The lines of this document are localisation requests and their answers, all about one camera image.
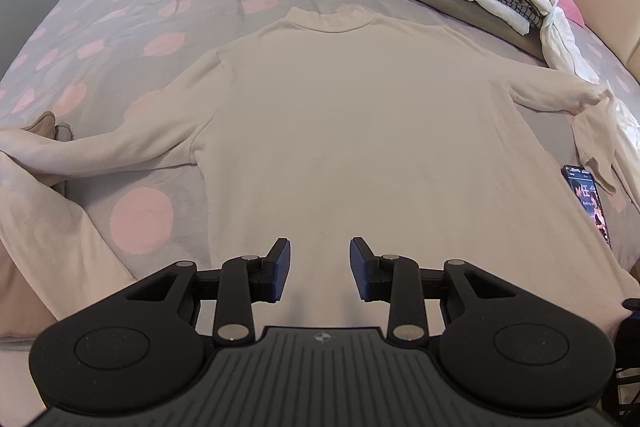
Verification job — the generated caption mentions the folded taupe garment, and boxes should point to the folded taupe garment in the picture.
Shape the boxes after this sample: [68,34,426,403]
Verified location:
[354,0,546,58]

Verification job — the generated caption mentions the smartphone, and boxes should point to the smartphone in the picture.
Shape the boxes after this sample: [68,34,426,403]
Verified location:
[562,164,613,250]

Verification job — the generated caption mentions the cream garment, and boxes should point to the cream garment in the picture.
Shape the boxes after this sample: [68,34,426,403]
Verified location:
[0,149,137,343]

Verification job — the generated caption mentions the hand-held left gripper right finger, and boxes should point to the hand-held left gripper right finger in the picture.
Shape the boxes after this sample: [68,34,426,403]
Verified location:
[349,237,518,344]

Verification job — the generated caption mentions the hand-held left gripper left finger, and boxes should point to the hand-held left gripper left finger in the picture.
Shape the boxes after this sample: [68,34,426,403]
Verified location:
[125,237,292,344]

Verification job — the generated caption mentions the cream turtleneck sweater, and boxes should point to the cream turtleneck sweater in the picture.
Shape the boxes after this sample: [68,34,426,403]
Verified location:
[0,6,640,338]

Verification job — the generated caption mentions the beige cloth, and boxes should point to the beige cloth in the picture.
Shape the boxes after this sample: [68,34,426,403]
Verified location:
[22,111,57,140]

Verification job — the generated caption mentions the grey pink-dotted bed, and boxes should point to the grey pink-dotted bed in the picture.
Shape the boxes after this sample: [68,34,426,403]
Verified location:
[0,0,640,358]

